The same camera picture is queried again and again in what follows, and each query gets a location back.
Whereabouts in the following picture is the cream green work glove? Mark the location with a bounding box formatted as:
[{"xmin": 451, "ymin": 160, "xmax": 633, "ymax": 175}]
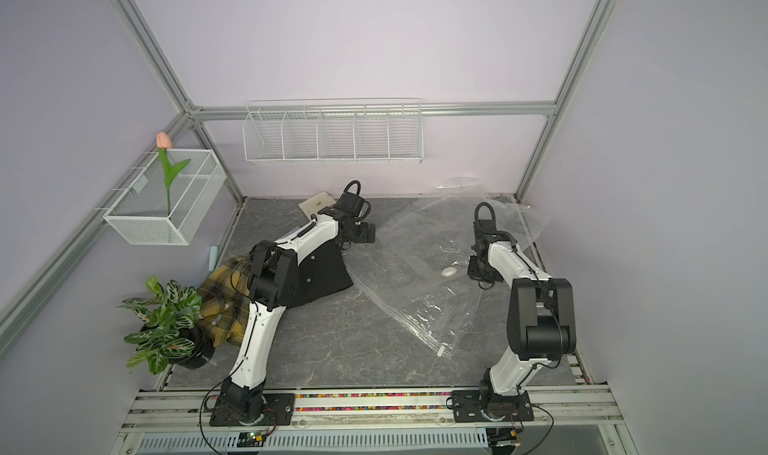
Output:
[{"xmin": 298, "ymin": 191, "xmax": 336, "ymax": 219}]

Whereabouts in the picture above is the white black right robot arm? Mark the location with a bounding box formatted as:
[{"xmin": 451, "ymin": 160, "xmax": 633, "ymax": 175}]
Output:
[{"xmin": 447, "ymin": 202, "xmax": 577, "ymax": 423}]

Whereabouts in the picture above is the clear plastic vacuum bag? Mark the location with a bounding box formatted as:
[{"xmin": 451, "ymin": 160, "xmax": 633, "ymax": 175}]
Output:
[{"xmin": 345, "ymin": 177, "xmax": 550, "ymax": 358}]

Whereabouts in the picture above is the yellow plaid shirt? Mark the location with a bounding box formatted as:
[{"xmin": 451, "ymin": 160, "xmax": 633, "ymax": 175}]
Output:
[{"xmin": 196, "ymin": 256, "xmax": 250, "ymax": 348}]

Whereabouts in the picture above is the green potted plant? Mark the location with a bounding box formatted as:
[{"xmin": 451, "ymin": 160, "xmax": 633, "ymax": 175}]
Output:
[{"xmin": 121, "ymin": 276, "xmax": 214, "ymax": 375}]

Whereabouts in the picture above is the pink artificial tulip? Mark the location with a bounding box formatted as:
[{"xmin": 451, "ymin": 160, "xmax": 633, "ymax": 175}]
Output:
[{"xmin": 156, "ymin": 132, "xmax": 190, "ymax": 216}]

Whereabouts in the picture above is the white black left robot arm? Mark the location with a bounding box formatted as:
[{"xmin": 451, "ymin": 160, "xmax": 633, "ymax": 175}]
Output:
[{"xmin": 210, "ymin": 188, "xmax": 375, "ymax": 426}]

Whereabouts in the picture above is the white wire side basket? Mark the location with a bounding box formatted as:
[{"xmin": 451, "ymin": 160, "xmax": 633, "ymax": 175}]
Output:
[{"xmin": 99, "ymin": 149, "xmax": 227, "ymax": 246}]

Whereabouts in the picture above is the white wire wall shelf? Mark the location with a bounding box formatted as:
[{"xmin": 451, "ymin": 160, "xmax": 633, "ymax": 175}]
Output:
[{"xmin": 242, "ymin": 98, "xmax": 424, "ymax": 164}]

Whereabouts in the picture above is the black shirt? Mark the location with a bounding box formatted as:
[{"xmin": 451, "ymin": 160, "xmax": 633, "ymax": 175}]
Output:
[{"xmin": 286, "ymin": 240, "xmax": 353, "ymax": 309}]

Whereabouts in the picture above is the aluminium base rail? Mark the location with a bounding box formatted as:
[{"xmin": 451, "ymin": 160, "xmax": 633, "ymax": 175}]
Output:
[{"xmin": 122, "ymin": 385, "xmax": 625, "ymax": 433}]

